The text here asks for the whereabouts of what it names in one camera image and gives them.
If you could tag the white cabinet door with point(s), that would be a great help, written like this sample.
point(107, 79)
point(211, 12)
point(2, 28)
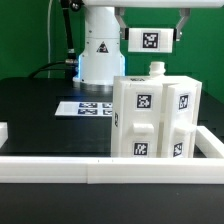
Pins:
point(179, 129)
point(141, 120)

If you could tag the white cabinet body box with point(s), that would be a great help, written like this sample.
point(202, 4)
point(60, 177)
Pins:
point(156, 74)

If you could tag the white cabinet top block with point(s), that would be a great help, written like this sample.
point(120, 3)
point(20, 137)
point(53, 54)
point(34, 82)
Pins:
point(151, 40)

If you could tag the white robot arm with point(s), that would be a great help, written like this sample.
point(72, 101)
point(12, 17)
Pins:
point(101, 59)

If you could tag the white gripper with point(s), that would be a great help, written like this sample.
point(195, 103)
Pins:
point(184, 12)

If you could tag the white marker base sheet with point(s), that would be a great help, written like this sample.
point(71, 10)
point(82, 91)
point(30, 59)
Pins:
point(89, 109)

